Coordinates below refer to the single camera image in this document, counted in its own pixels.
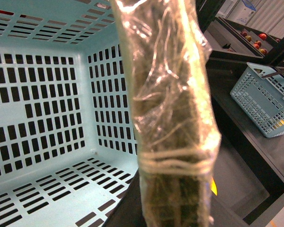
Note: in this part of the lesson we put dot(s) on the light blue plastic basket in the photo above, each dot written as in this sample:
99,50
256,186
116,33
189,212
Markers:
67,146

